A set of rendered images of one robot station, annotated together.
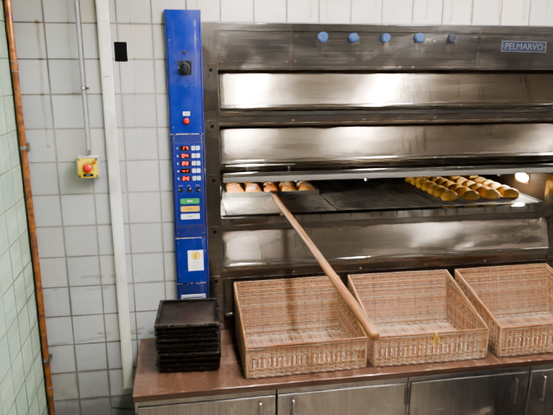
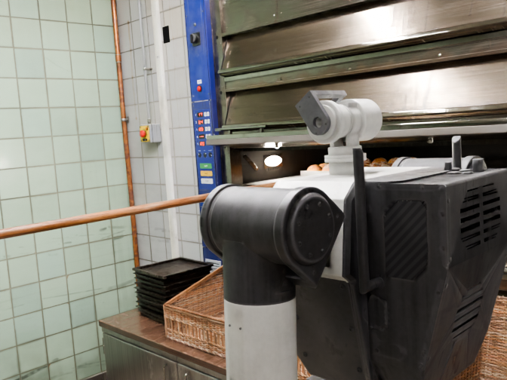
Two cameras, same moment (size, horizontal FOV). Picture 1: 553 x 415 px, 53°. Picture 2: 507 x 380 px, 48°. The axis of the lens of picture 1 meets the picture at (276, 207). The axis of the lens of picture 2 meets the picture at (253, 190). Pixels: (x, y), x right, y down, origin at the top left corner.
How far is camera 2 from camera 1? 2.39 m
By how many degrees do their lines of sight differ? 55
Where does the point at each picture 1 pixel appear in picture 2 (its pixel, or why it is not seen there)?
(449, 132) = (468, 75)
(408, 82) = (400, 10)
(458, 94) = (469, 12)
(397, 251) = not seen: hidden behind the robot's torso
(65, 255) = not seen: hidden behind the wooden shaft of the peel
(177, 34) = (190, 9)
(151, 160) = (186, 127)
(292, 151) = (281, 113)
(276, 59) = (265, 15)
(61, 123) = (141, 99)
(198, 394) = (129, 335)
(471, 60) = not seen: outside the picture
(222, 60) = (226, 26)
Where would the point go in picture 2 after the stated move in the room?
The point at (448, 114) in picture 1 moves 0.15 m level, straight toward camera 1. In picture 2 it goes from (459, 45) to (421, 46)
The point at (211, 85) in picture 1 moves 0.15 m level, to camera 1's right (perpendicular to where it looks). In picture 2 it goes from (219, 52) to (236, 47)
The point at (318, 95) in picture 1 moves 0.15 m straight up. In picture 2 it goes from (299, 46) to (296, 9)
